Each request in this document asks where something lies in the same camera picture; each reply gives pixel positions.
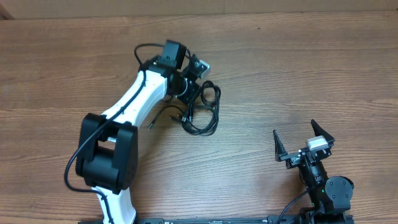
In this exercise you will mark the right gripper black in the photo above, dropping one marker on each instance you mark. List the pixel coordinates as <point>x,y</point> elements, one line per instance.
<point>292,158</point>

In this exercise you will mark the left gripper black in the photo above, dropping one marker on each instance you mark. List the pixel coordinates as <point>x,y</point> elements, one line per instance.
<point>193,89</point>

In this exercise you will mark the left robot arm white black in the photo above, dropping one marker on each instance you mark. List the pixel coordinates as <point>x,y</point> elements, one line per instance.
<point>107,153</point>

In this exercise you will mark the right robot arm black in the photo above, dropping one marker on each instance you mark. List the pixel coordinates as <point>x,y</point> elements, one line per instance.
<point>330,196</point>

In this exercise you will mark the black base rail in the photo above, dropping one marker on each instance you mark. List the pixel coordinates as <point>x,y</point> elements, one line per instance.
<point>217,220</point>

